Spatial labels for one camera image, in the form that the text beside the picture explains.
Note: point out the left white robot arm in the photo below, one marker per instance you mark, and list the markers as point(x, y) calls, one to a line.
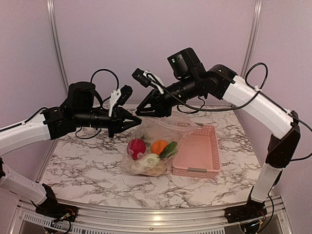
point(50, 124)

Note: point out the right aluminium frame post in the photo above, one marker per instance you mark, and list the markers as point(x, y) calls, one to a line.
point(253, 36)

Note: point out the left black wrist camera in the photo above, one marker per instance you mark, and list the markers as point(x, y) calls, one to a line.
point(81, 96)

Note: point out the white long toy vegetable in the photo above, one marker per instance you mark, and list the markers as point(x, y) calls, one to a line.
point(145, 163)

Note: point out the pink plastic basket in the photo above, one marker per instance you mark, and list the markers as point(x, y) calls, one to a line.
point(198, 154)

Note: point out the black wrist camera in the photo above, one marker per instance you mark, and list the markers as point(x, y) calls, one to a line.
point(186, 63)
point(81, 96)

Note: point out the aluminium frame post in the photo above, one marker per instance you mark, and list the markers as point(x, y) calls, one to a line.
point(56, 43)
point(253, 36)

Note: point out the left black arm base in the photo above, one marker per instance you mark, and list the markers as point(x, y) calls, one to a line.
point(56, 211)

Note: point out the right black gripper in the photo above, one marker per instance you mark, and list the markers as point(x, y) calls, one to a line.
point(153, 97)

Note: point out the front aluminium frame rail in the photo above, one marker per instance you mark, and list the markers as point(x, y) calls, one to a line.
point(96, 219)

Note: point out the orange toy fruit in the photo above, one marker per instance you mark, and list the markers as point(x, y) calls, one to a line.
point(158, 146)

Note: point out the dark red toy fruit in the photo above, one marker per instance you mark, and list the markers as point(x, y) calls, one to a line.
point(136, 148)

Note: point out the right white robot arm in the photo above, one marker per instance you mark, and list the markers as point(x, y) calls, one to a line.
point(224, 84)

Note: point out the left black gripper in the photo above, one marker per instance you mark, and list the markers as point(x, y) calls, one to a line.
point(118, 115)

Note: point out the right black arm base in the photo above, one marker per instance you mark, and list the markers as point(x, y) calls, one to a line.
point(244, 212)

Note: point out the clear zip top bag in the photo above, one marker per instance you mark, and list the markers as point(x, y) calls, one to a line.
point(173, 128)

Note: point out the left aluminium frame post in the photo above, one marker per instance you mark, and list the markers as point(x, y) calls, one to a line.
point(56, 43)

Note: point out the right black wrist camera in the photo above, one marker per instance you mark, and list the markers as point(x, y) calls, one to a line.
point(186, 63)

